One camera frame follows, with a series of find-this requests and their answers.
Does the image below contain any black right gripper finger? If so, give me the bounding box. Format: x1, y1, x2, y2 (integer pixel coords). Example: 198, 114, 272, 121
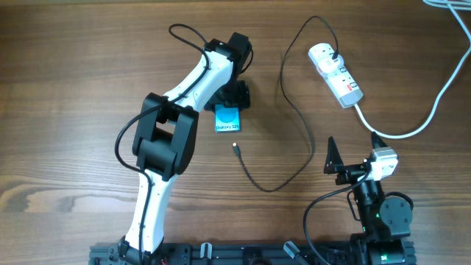
324, 136, 344, 174
371, 132, 388, 149

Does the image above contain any Galaxy smartphone teal screen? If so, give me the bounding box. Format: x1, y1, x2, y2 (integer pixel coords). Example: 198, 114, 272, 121
214, 105, 241, 133

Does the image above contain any black USB charging cable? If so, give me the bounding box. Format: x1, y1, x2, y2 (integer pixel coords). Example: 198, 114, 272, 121
232, 15, 340, 194

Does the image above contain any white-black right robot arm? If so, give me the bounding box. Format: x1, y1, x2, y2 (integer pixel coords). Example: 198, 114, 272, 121
324, 133, 417, 265

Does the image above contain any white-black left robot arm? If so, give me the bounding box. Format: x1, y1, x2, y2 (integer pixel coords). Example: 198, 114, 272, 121
118, 32, 252, 264

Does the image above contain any white USB charger plug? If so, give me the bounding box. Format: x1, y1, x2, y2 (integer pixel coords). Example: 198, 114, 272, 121
316, 55, 344, 77

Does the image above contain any white power strip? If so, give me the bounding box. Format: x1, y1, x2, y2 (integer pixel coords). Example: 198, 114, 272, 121
308, 43, 364, 108

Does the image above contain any black right camera cable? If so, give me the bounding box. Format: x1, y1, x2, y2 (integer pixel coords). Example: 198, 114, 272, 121
302, 169, 372, 265

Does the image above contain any black camera cable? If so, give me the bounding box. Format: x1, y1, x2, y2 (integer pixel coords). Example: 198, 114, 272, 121
114, 23, 211, 265
302, 169, 372, 265

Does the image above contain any black left camera cable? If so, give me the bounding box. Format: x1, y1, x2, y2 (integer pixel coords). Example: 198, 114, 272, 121
114, 23, 211, 265

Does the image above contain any white power strip cord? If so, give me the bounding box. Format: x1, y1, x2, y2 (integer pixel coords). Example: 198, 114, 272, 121
353, 3, 471, 141

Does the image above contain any white cables table corner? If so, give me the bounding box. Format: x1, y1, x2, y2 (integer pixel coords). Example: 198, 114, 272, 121
422, 0, 471, 11

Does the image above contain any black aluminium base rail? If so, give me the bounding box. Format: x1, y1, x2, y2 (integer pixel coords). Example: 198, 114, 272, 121
88, 241, 417, 265

